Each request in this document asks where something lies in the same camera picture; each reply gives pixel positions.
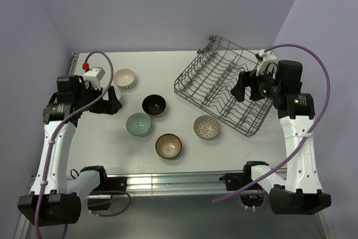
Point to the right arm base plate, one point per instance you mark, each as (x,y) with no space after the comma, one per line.
(235,180)

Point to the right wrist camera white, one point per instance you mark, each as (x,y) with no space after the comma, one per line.
(265,58)

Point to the red patterned bowl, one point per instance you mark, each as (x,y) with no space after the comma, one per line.
(206,127)

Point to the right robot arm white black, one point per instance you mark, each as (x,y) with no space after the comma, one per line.
(301,192)

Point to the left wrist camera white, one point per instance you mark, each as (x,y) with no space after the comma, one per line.
(93,75)

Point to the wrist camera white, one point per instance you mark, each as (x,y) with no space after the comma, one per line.
(265,58)
(93,75)

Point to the white bowl striped outside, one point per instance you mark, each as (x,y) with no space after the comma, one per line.
(124,79)

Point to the grey wire dish rack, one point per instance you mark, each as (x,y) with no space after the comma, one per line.
(207,81)

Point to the light green bowl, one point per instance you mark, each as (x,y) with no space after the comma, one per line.
(139,124)

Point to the plain white bowl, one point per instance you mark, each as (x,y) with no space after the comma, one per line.
(117,93)

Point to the black glossy bowl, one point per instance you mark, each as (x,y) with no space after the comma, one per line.
(154,105)

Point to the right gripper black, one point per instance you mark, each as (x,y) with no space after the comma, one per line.
(248,78)

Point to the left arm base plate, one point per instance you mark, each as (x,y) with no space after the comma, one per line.
(111,186)

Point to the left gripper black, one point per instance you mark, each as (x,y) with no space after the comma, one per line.
(108,107)

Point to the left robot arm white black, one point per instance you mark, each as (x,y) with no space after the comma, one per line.
(51,200)

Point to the brown beige bowl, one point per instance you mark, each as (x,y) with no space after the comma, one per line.
(168,146)

